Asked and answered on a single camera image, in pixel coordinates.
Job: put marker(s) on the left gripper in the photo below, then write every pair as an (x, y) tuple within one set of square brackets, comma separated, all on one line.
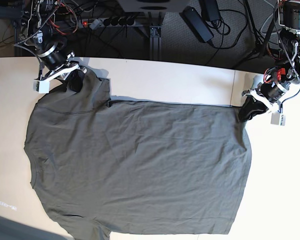
[(262, 98)]

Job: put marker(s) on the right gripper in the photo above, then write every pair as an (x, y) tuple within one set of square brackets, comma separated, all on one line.
[(60, 66)]

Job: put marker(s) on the grey T-shirt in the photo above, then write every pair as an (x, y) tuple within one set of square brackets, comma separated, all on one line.
[(135, 167)]

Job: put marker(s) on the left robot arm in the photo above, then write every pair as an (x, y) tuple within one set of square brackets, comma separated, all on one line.
[(282, 43)]

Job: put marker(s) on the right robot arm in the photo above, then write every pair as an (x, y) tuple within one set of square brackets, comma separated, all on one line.
[(49, 22)]

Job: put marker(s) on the white power strip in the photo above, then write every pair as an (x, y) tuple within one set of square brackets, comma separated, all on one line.
[(95, 23)]

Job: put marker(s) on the black tripod stand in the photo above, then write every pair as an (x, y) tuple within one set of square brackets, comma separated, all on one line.
[(255, 37)]

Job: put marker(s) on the black power adapter brick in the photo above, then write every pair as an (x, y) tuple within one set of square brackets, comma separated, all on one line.
[(196, 24)]

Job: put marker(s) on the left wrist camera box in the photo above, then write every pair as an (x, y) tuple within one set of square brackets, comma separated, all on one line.
[(278, 119)]

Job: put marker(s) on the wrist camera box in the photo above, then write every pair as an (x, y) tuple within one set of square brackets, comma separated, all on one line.
[(278, 119), (41, 86)]

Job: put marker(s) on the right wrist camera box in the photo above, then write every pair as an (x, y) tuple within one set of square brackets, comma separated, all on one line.
[(41, 86)]

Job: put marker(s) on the aluminium frame post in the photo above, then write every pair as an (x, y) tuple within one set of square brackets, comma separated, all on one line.
[(155, 20)]

